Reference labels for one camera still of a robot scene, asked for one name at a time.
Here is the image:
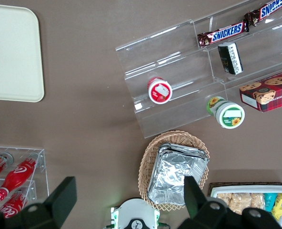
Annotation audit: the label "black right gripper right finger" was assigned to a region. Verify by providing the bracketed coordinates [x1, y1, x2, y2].
[178, 176, 282, 229]

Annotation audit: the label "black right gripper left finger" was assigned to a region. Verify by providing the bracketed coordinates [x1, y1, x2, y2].
[0, 176, 77, 229]

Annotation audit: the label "white rectangular snack tray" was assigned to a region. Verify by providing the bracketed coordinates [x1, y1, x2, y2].
[210, 185, 282, 227]

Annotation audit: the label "light wicker oval basket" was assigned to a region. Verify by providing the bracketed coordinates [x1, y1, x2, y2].
[138, 130, 211, 212]

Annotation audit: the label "cream plastic serving tray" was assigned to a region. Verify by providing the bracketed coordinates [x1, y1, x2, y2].
[0, 3, 45, 103]

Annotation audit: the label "clear wrapped rice cracker pack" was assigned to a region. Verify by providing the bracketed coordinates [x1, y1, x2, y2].
[250, 192, 266, 210]
[230, 192, 252, 215]
[216, 192, 233, 208]

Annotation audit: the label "stacked aluminium foil trays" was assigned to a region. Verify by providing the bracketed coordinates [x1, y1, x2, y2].
[147, 143, 210, 206]

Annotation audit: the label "clear acrylic bottle rack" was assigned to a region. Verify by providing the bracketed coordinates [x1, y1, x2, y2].
[0, 145, 49, 208]

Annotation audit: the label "teal snack packet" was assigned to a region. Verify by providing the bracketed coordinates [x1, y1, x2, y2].
[263, 192, 278, 212]

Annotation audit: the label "yellow snack packet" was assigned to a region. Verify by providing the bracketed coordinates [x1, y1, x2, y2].
[272, 193, 282, 221]

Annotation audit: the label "green sunflower yogurt cup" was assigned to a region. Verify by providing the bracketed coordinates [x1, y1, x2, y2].
[206, 96, 246, 129]

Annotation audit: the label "red strawberry yogurt cup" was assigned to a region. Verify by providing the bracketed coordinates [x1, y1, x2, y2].
[147, 76, 173, 104]

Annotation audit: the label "red tartan cookie box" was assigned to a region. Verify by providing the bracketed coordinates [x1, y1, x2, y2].
[239, 69, 282, 113]

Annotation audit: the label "clear acrylic stepped display shelf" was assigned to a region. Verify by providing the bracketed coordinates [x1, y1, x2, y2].
[115, 0, 282, 139]

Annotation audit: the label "small black snack box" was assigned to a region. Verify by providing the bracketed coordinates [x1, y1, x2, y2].
[217, 42, 243, 76]

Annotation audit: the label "Snickers chocolate bar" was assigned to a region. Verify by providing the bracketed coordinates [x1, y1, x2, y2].
[244, 0, 282, 26]
[197, 21, 251, 49]

